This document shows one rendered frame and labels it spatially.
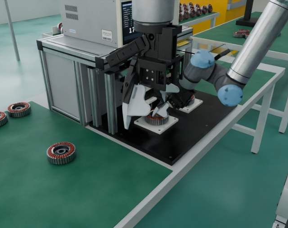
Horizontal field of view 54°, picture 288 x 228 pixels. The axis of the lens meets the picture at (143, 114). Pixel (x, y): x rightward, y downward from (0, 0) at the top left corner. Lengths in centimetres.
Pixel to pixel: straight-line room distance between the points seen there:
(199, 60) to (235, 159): 153
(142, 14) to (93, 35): 83
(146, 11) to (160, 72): 11
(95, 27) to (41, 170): 64
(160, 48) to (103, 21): 75
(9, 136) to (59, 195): 48
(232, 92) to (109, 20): 59
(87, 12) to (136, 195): 79
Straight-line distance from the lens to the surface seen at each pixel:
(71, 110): 142
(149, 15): 50
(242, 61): 95
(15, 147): 132
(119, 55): 59
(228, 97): 95
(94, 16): 129
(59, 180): 109
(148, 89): 130
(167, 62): 52
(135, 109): 54
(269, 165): 249
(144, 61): 53
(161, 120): 127
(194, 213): 197
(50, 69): 144
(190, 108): 145
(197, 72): 106
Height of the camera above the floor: 146
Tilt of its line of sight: 29 degrees down
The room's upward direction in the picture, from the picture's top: straight up
